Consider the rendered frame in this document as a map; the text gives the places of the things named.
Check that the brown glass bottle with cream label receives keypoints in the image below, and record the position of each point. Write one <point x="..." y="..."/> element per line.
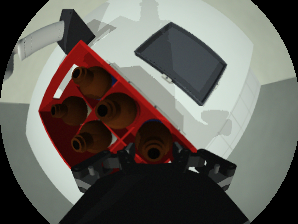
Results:
<point x="73" y="110"/>

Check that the red crate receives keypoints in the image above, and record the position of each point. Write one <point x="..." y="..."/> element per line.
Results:
<point x="61" y="134"/>

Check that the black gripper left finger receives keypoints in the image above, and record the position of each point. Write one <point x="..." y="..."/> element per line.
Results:
<point x="88" y="171"/>

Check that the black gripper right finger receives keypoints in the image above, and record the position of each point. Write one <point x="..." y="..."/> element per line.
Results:
<point x="219" y="169"/>

